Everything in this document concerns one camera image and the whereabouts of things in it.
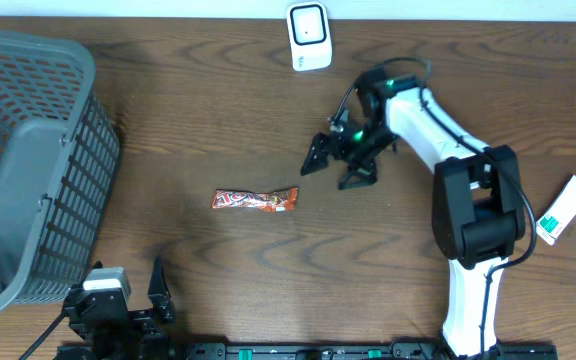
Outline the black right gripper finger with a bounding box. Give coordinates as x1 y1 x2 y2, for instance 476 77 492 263
300 133 328 176
338 162 377 190

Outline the orange red candy wrapper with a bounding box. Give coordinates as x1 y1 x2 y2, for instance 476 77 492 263
211 187 298 213

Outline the white green Panadol box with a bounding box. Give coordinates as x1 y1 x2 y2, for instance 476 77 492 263
536 176 576 246

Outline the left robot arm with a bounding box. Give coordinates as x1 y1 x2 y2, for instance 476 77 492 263
56 257 180 360

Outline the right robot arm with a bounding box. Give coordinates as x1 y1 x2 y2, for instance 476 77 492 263
300 69 525 359

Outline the white barcode scanner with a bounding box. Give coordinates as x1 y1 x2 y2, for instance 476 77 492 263
286 1 333 72

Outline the grey plastic mesh basket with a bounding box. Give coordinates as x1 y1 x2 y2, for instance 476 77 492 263
0 31 120 312

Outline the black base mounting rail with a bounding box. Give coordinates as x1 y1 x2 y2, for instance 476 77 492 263
179 339 559 360

